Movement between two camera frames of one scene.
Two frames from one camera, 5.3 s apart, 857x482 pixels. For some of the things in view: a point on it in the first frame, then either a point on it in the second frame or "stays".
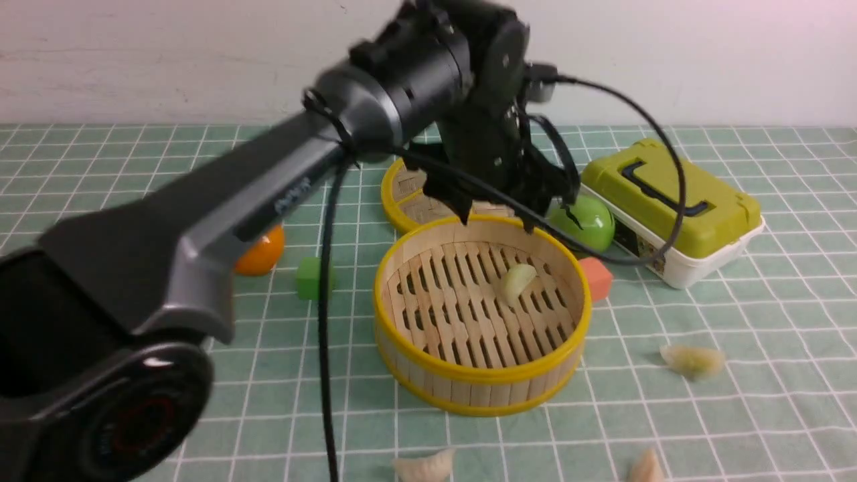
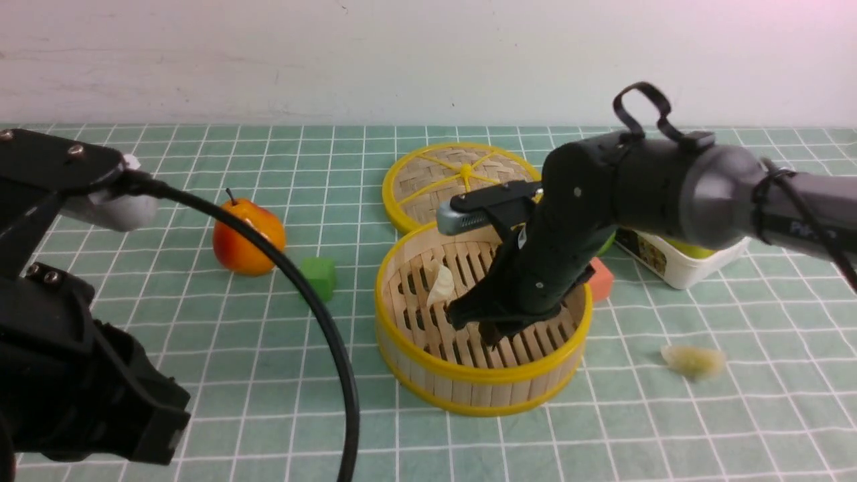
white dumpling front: (436, 467) -> (443, 288)
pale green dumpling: (694, 363) stays
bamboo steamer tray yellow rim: (447, 336) stays
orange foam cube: (600, 279) stays
